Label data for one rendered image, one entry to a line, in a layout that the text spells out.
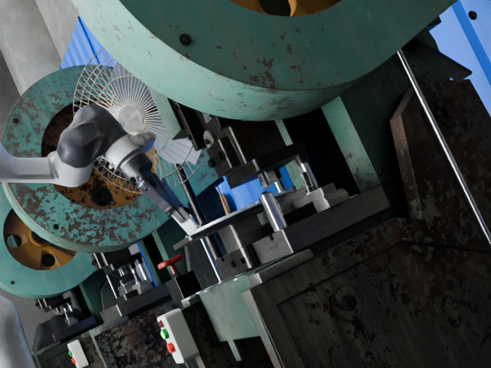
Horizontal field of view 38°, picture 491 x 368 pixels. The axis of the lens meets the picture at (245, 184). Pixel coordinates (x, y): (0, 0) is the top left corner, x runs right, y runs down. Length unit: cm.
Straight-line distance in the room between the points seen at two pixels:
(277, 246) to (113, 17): 63
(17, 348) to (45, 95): 175
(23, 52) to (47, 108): 412
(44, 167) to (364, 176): 80
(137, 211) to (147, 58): 174
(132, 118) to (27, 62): 469
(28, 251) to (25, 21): 317
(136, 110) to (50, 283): 235
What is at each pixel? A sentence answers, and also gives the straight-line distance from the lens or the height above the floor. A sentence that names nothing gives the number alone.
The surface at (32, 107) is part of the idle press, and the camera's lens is 315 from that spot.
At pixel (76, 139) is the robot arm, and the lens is 173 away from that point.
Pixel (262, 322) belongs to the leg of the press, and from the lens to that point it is 149.
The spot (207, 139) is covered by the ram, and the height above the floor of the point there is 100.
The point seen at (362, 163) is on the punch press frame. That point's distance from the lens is 181.
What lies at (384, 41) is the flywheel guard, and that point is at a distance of 156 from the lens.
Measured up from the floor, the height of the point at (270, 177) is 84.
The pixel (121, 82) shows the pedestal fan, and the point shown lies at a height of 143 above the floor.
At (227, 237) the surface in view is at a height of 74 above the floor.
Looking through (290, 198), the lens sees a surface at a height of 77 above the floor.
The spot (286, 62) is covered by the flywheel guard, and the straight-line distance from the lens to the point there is 141.
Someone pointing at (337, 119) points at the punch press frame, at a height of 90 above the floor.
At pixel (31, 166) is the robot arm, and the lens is 182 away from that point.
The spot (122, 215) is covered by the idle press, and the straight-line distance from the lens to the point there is 308.
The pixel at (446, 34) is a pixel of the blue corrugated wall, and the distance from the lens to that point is 282.
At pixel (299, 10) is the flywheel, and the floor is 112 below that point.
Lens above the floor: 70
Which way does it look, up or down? 5 degrees up
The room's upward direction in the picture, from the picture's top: 24 degrees counter-clockwise
